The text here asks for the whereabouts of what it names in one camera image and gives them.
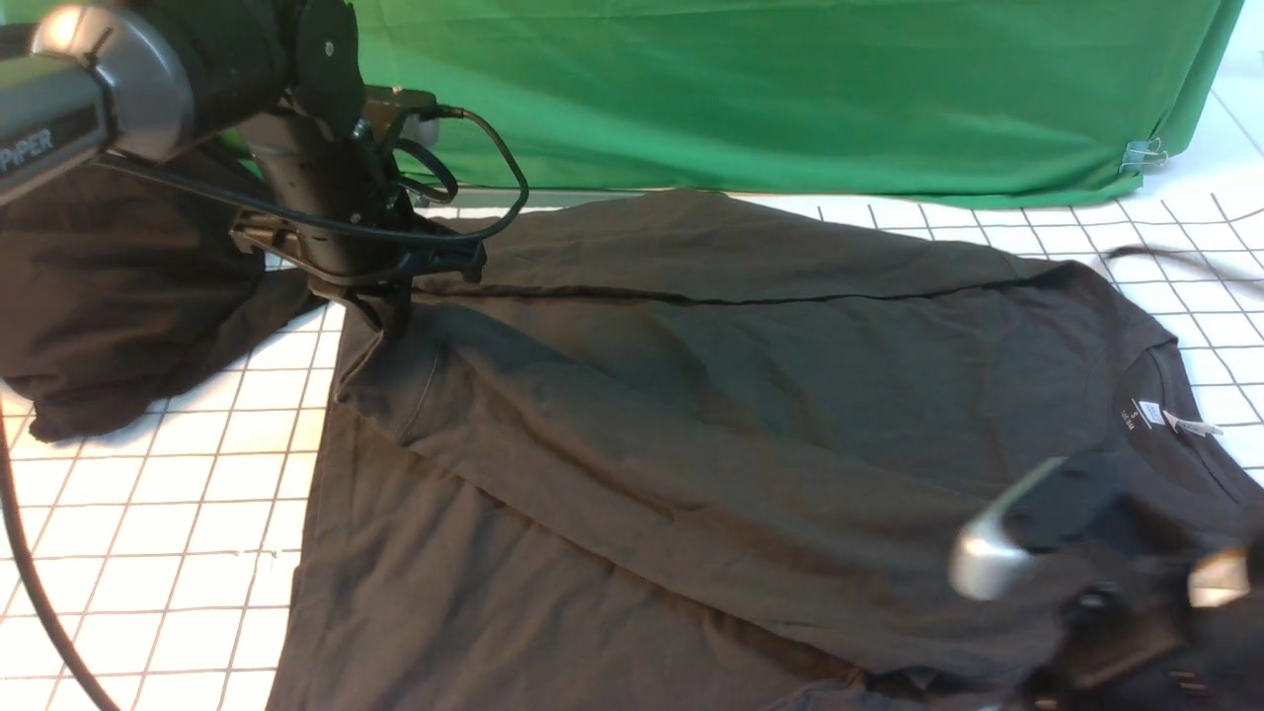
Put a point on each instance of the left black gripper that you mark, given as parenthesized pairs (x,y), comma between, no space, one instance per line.
(363,240)

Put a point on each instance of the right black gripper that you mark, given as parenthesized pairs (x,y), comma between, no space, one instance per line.
(1168,655)

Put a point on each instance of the gray long-sleeve top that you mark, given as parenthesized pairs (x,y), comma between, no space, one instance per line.
(682,452)

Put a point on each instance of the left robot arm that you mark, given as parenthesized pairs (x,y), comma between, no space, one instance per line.
(257,104)

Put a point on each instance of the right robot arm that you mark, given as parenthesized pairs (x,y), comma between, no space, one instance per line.
(1209,586)

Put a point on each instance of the gray metal strip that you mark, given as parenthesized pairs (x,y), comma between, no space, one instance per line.
(499,200)

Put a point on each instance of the black clothes pile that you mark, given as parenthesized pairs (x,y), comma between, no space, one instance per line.
(119,292)

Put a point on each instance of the metal binder clip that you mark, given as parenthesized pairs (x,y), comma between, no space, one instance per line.
(1142,155)

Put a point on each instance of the green backdrop cloth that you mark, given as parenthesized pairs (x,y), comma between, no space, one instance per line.
(990,104)

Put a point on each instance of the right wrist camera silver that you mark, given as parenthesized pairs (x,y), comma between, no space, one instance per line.
(1052,507)

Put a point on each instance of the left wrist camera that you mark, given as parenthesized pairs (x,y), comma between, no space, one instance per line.
(396,111)

